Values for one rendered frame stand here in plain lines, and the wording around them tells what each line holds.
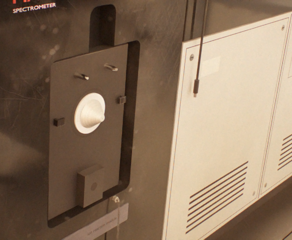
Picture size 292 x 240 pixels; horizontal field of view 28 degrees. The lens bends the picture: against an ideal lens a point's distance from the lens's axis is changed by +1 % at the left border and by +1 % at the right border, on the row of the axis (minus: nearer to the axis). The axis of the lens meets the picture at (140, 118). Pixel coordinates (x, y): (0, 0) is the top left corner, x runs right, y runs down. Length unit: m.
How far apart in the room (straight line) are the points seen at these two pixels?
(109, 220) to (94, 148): 0.14
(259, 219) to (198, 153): 0.45
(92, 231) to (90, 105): 0.22
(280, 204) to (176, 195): 0.55
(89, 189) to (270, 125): 0.62
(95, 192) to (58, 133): 0.13
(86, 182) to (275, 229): 0.74
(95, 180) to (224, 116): 0.38
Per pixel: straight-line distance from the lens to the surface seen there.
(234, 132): 1.25
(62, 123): 0.82
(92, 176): 0.90
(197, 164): 1.16
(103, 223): 0.98
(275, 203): 1.64
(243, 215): 1.53
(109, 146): 0.93
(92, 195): 0.92
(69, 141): 0.86
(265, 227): 1.53
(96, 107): 0.85
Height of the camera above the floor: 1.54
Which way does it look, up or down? 23 degrees down
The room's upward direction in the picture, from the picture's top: 5 degrees clockwise
